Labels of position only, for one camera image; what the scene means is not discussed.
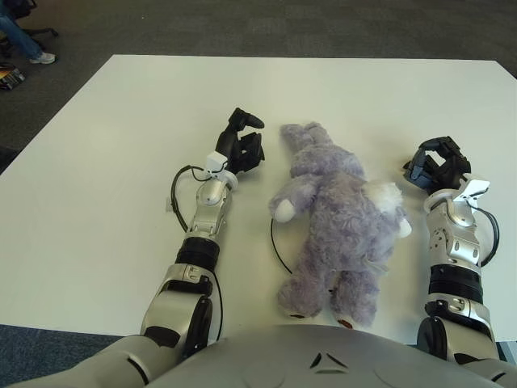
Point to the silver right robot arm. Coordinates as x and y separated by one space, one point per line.
456 258

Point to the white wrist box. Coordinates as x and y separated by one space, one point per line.
474 189
215 161

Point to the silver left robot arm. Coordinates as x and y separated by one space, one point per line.
202 226

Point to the white table leg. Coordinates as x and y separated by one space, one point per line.
503 351

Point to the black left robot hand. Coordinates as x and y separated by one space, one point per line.
232 145

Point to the black swivel chair base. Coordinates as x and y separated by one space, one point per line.
42 32

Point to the silver robot torso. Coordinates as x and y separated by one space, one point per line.
282 359

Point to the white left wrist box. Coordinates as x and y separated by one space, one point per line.
215 161

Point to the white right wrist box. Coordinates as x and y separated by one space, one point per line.
474 189

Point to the blue jeans leg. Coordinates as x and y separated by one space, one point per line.
22 40

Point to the white sneaker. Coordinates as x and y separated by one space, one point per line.
42 58

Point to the white plate black rim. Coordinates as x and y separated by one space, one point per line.
271 238

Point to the purple plush bear doll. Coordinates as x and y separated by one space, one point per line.
343 218

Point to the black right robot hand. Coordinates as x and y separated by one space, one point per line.
448 171

